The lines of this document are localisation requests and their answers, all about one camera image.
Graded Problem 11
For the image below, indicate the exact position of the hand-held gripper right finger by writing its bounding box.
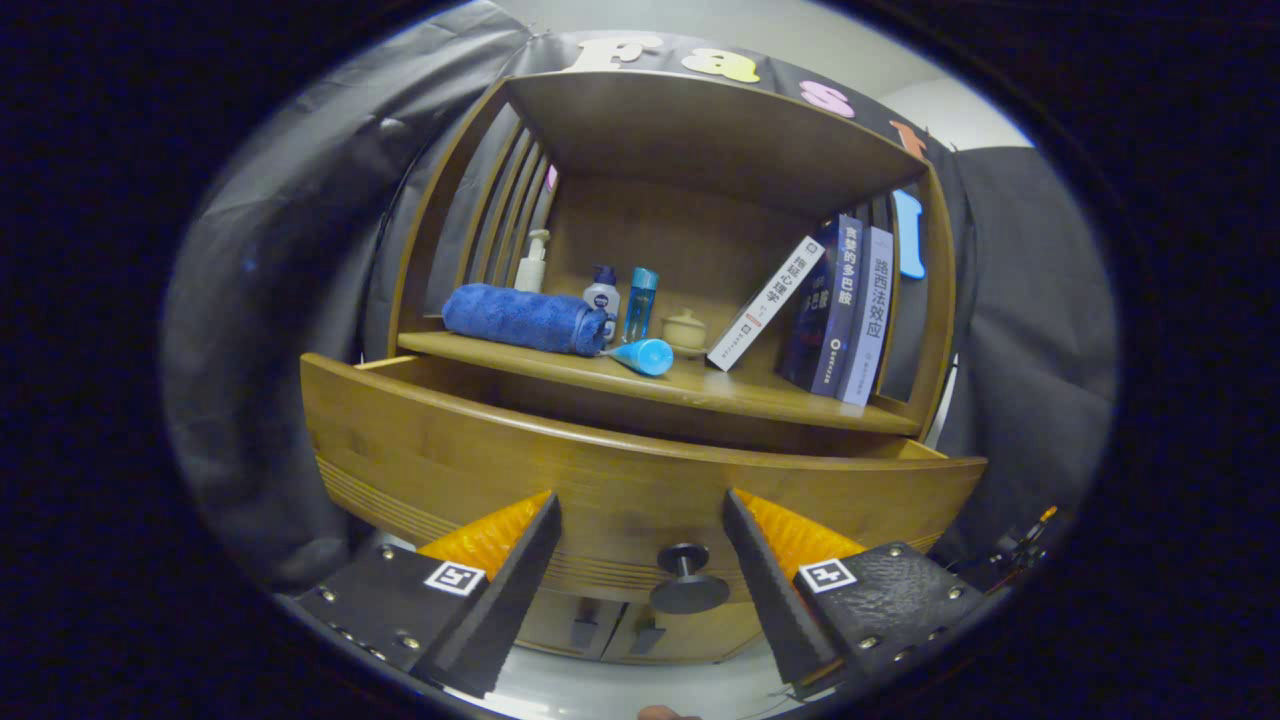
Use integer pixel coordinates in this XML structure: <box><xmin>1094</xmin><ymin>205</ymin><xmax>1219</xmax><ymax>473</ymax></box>
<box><xmin>721</xmin><ymin>488</ymin><xmax>1003</xmax><ymax>700</ymax></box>

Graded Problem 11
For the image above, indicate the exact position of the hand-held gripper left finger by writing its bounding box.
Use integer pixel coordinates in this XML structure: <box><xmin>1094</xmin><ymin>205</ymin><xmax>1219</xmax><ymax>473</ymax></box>
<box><xmin>296</xmin><ymin>490</ymin><xmax>564</xmax><ymax>700</ymax></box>

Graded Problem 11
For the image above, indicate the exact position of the wooden drawer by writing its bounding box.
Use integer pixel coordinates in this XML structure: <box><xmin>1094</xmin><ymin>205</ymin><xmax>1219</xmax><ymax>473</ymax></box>
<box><xmin>300</xmin><ymin>352</ymin><xmax>989</xmax><ymax>614</ymax></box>

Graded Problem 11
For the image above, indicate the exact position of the blue squeeze tube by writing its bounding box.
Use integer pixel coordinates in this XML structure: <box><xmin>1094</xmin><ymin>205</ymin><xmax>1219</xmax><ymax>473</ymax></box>
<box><xmin>600</xmin><ymin>337</ymin><xmax>675</xmax><ymax>378</ymax></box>

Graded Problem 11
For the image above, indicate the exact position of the wooden cabinet door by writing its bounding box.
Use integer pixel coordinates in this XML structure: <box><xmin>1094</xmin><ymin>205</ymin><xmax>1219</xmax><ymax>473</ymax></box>
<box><xmin>515</xmin><ymin>588</ymin><xmax>631</xmax><ymax>661</ymax></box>
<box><xmin>600</xmin><ymin>600</ymin><xmax>766</xmax><ymax>666</ymax></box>

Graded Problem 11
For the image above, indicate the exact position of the wooden countertop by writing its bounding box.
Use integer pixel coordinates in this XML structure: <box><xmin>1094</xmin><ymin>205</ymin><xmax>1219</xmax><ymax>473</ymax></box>
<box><xmin>397</xmin><ymin>330</ymin><xmax>923</xmax><ymax>437</ymax></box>

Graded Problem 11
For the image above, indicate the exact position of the wooden cabinet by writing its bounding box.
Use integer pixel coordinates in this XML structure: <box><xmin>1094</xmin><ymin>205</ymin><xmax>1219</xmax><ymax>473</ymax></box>
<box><xmin>385</xmin><ymin>70</ymin><xmax>958</xmax><ymax>666</ymax></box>

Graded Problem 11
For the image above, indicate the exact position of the black device with orange part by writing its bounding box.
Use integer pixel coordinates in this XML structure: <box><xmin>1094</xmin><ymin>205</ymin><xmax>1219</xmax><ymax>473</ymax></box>
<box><xmin>950</xmin><ymin>505</ymin><xmax>1059</xmax><ymax>593</ymax></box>

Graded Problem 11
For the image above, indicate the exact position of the beige lidded tea cup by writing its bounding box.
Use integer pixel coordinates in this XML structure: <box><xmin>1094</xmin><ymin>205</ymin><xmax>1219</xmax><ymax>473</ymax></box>
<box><xmin>661</xmin><ymin>308</ymin><xmax>709</xmax><ymax>358</ymax></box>

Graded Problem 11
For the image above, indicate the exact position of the blue folded towel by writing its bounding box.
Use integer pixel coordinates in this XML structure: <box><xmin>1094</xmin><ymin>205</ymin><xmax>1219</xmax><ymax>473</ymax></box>
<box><xmin>442</xmin><ymin>283</ymin><xmax>613</xmax><ymax>358</ymax></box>

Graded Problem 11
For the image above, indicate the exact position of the pale purple book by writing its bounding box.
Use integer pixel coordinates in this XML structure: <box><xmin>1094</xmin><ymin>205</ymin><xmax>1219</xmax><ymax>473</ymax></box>
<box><xmin>836</xmin><ymin>226</ymin><xmax>895</xmax><ymax>407</ymax></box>

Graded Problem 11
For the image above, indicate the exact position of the white book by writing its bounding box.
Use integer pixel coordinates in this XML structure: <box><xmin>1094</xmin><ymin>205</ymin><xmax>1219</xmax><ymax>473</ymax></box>
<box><xmin>706</xmin><ymin>235</ymin><xmax>827</xmax><ymax>372</ymax></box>

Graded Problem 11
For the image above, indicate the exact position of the dark blue book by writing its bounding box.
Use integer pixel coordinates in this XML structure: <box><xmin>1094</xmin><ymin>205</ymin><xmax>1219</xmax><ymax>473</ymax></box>
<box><xmin>778</xmin><ymin>214</ymin><xmax>865</xmax><ymax>398</ymax></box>

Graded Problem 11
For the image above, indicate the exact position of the white bottle with blue cap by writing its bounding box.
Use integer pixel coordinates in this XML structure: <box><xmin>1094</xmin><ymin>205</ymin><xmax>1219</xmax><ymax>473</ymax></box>
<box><xmin>583</xmin><ymin>265</ymin><xmax>621</xmax><ymax>321</ymax></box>

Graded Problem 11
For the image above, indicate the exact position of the clear blue bottle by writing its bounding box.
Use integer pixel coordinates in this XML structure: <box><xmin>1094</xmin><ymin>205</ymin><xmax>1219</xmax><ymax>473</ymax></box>
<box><xmin>622</xmin><ymin>266</ymin><xmax>660</xmax><ymax>344</ymax></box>

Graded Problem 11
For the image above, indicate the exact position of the white pump bottle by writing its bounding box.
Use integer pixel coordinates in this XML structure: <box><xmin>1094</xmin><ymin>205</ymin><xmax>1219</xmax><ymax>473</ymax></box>
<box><xmin>514</xmin><ymin>229</ymin><xmax>551</xmax><ymax>294</ymax></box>

